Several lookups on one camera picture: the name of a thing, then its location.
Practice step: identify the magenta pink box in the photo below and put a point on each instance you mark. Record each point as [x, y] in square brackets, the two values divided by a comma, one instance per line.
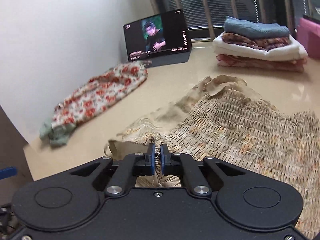
[310, 37]

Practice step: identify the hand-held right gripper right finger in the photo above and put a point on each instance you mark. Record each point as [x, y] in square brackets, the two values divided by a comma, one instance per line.
[164, 162]

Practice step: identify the folded red floral cloth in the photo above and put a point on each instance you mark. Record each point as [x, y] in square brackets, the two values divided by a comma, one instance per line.
[260, 63]

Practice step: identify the folded brown floral cloth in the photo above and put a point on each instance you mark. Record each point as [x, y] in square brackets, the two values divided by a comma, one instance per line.
[255, 41]

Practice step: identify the black tablet screen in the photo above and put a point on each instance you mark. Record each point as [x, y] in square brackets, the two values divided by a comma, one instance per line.
[155, 37]

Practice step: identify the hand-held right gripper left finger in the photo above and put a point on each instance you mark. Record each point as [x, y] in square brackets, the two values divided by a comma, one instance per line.
[152, 162]

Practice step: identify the red floral white garment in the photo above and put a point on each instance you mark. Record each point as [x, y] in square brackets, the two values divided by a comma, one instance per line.
[100, 97]

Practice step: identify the beige smocked floral garment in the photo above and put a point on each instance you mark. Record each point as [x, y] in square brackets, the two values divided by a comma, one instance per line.
[232, 127]

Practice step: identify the blue object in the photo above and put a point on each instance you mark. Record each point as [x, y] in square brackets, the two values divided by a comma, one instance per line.
[7, 173]

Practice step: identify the window blinds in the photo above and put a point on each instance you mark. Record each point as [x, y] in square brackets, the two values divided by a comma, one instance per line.
[212, 2]

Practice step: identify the folded blue cloth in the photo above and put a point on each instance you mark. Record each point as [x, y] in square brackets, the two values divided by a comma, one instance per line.
[252, 28]

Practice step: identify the folded white cloth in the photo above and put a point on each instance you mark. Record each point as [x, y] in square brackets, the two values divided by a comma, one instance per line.
[262, 52]

